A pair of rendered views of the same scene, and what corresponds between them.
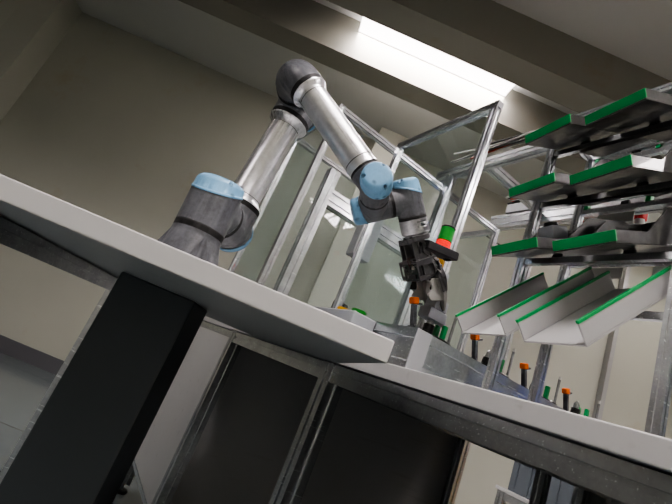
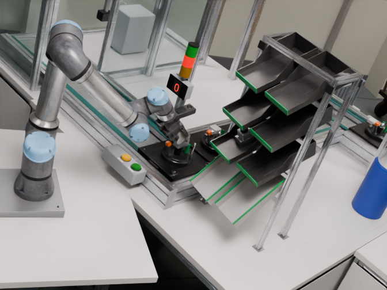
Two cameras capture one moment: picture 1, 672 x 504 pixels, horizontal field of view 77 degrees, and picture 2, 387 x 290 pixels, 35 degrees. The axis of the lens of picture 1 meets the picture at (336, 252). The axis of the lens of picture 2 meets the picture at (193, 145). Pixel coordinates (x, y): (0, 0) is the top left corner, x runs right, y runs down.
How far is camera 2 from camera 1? 2.03 m
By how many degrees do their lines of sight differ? 54
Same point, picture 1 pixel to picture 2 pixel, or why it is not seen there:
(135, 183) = not seen: outside the picture
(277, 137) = (59, 80)
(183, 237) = (35, 188)
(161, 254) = (76, 282)
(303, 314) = (127, 281)
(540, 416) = (207, 275)
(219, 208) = (48, 166)
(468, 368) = not seen: hidden behind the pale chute
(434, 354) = (179, 193)
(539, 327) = (226, 199)
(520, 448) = (202, 278)
